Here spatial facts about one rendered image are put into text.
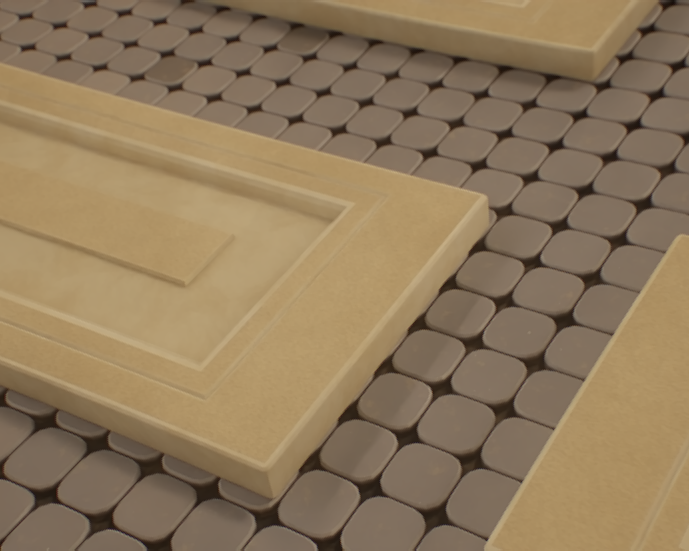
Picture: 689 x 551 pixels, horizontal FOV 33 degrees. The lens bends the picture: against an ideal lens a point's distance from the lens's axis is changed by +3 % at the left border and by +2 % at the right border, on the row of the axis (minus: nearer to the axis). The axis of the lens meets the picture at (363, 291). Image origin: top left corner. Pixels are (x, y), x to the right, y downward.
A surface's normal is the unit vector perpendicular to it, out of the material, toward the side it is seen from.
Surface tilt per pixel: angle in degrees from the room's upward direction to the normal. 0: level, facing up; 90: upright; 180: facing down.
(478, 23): 0
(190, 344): 11
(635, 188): 0
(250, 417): 0
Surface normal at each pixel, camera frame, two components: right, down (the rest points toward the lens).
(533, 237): -0.13, -0.74
